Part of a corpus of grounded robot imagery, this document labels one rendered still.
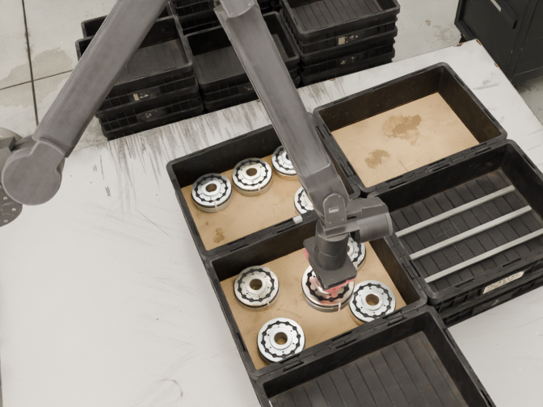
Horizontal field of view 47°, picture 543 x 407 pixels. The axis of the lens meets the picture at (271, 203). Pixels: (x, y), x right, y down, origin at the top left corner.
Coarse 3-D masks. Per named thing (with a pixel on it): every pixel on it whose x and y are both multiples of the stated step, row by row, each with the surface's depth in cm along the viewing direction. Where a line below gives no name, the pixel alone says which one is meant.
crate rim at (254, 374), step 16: (288, 224) 142; (304, 224) 141; (256, 240) 140; (384, 240) 138; (224, 256) 138; (400, 256) 135; (208, 272) 136; (416, 288) 130; (224, 304) 132; (416, 304) 128; (384, 320) 127; (240, 336) 127; (336, 336) 126; (352, 336) 126; (304, 352) 124; (272, 368) 123
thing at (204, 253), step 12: (312, 120) 159; (252, 132) 158; (324, 132) 156; (216, 144) 157; (228, 144) 156; (324, 144) 155; (192, 156) 155; (336, 156) 152; (168, 168) 153; (348, 180) 147; (180, 192) 149; (180, 204) 147; (192, 228) 143; (276, 228) 141; (240, 240) 141; (204, 252) 139; (216, 252) 139
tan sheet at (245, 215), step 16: (272, 176) 162; (272, 192) 159; (288, 192) 159; (192, 208) 158; (240, 208) 157; (256, 208) 157; (272, 208) 156; (288, 208) 156; (208, 224) 155; (224, 224) 155; (240, 224) 154; (256, 224) 154; (272, 224) 154; (208, 240) 153; (224, 240) 152
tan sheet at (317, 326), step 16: (288, 256) 148; (304, 256) 148; (368, 256) 147; (288, 272) 146; (368, 272) 144; (384, 272) 144; (224, 288) 145; (256, 288) 144; (288, 288) 144; (288, 304) 141; (304, 304) 141; (368, 304) 140; (400, 304) 139; (240, 320) 140; (256, 320) 140; (304, 320) 139; (320, 320) 139; (336, 320) 138; (352, 320) 138; (256, 336) 138; (320, 336) 136; (256, 352) 136; (256, 368) 133
